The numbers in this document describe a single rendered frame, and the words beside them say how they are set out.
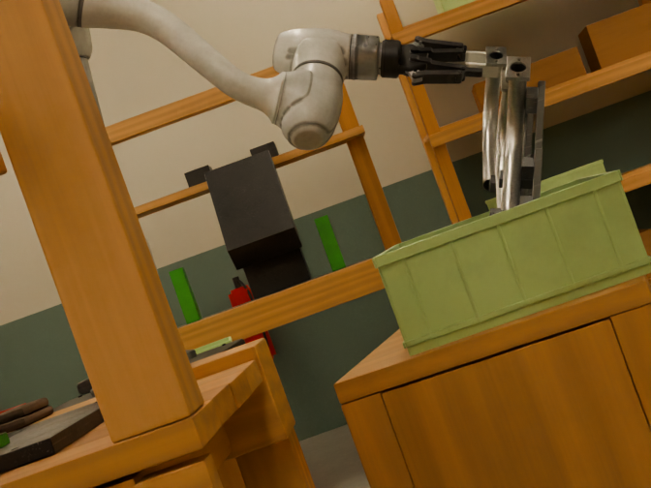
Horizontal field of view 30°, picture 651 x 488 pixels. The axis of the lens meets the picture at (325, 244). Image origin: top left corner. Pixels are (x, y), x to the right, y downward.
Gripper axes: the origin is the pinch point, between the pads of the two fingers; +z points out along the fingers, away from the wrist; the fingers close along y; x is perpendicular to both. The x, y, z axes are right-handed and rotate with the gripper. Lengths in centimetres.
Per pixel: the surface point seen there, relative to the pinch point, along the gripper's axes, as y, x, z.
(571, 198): -52, -15, 13
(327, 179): 331, 346, -64
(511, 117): -31.0, -12.8, 4.0
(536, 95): -30.1, -17.2, 7.6
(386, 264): -60, -5, -16
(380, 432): -80, 14, -15
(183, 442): -122, -43, -34
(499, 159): -23.7, 3.5, 3.5
